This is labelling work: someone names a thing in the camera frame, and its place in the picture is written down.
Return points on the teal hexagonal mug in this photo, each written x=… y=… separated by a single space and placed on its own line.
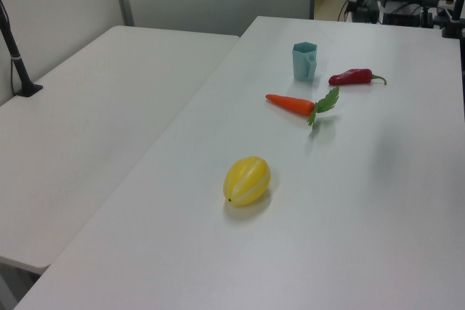
x=299 y=65

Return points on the yellow striped melon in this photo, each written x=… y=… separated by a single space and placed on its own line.
x=247 y=181

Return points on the orange carrot with green leaves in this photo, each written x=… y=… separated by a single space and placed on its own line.
x=290 y=103

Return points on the red chili pepper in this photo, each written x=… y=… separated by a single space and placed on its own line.
x=350 y=77

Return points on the white side table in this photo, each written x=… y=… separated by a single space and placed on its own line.
x=91 y=125

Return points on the black camera stand pole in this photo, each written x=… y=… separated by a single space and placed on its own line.
x=456 y=5
x=18 y=67

